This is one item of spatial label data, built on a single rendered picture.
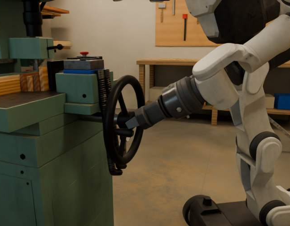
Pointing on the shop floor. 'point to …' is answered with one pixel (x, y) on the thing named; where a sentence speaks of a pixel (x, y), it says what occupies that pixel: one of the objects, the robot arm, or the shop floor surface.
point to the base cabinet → (57, 189)
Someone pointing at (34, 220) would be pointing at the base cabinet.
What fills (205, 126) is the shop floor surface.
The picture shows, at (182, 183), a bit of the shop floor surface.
